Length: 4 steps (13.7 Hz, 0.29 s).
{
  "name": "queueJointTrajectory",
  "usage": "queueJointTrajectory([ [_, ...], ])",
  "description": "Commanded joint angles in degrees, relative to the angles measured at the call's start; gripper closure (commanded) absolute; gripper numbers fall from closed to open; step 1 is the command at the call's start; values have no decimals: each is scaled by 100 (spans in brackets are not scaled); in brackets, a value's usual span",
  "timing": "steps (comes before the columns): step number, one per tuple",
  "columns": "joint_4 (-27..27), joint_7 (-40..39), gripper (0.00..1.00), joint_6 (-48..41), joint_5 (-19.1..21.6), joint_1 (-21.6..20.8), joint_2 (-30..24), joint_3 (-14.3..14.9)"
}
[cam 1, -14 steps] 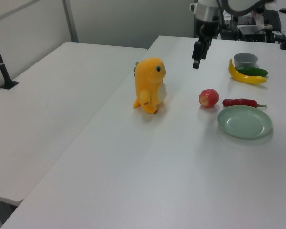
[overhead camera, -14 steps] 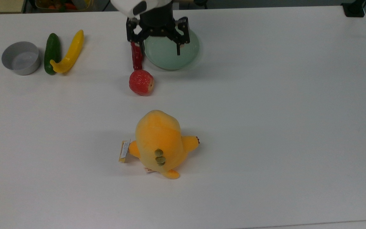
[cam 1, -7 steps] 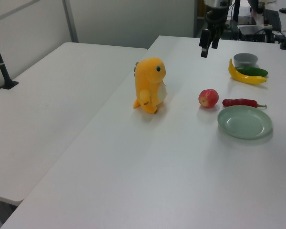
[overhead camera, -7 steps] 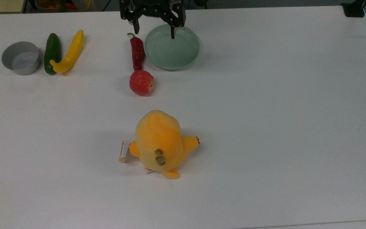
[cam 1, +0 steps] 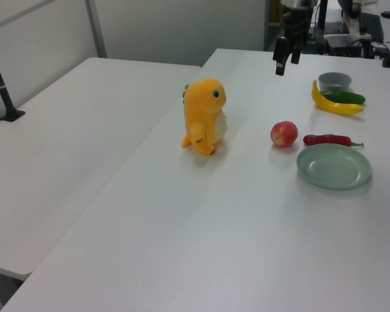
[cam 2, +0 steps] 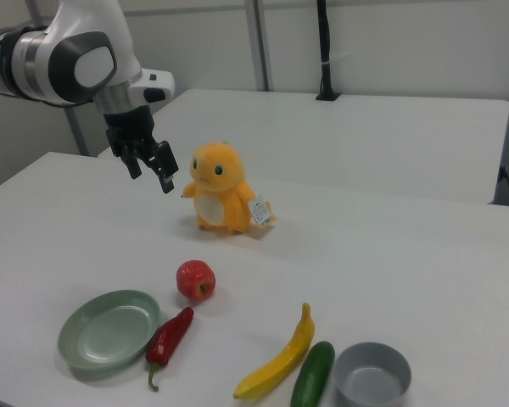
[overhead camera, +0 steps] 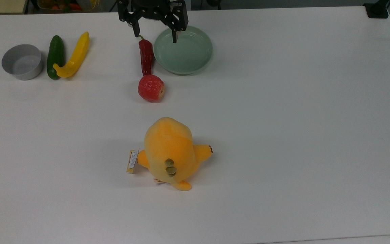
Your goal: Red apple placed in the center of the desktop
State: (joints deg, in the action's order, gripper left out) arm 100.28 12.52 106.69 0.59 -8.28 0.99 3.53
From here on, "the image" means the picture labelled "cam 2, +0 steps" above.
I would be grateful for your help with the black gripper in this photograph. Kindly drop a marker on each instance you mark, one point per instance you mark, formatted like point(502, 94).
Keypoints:
point(129, 127)

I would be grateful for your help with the red apple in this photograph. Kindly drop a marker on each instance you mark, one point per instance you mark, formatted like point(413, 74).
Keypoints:
point(195, 280)

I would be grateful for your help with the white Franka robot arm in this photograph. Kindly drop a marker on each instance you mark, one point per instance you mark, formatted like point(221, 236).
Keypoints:
point(85, 63)

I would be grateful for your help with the orange plush dinosaur toy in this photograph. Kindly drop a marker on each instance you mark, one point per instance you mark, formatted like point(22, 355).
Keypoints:
point(225, 186)

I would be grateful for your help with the white paper hang tag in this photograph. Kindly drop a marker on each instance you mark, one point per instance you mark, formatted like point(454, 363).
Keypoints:
point(259, 210)

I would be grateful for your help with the pale green plate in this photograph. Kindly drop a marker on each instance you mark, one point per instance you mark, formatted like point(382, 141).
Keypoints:
point(110, 330)

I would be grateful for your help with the red chili pepper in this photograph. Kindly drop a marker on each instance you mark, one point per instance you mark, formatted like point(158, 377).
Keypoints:
point(169, 339)

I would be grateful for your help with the white side table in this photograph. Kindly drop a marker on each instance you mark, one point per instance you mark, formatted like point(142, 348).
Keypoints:
point(343, 140)

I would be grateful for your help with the yellow banana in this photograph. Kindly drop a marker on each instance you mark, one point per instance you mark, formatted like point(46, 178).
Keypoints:
point(288, 356)

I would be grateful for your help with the green cucumber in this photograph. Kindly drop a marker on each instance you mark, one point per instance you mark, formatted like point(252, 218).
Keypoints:
point(314, 375)

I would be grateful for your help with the grey bowl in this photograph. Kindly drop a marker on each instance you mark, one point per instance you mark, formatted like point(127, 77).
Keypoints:
point(373, 377)

